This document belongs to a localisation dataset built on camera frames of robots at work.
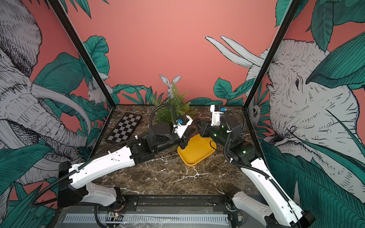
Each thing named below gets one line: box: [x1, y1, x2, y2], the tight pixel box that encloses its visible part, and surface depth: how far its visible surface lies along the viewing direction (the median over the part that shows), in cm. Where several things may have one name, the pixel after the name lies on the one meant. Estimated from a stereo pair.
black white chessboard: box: [105, 112, 143, 144], surface depth 105 cm
